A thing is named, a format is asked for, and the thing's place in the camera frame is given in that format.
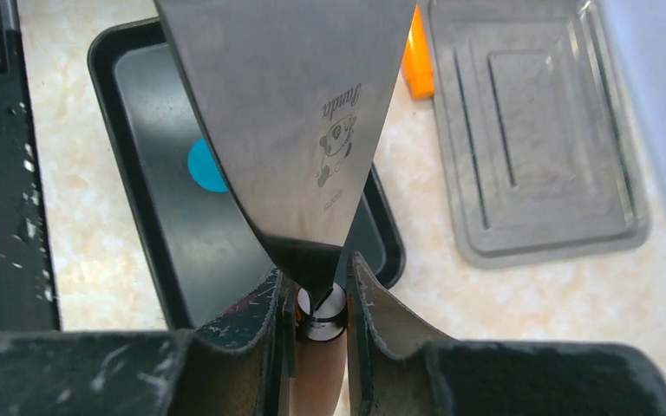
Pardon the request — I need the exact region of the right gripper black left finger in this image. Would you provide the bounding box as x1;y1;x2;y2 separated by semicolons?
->
0;269;283;415

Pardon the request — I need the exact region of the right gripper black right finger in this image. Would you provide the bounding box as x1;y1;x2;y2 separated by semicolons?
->
347;253;666;415

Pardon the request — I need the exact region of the black baking tray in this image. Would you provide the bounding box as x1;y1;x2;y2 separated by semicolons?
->
87;16;407;331

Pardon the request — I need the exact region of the metal scraper wooden handle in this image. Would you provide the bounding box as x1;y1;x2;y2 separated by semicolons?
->
155;1;415;311

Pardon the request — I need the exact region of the round blue dough wrapper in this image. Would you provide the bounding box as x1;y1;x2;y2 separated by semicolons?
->
187;138;228;193

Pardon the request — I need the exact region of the silver metal tray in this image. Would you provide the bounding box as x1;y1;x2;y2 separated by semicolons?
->
424;1;650;269

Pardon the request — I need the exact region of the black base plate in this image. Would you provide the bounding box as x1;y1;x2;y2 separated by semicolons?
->
0;1;60;331

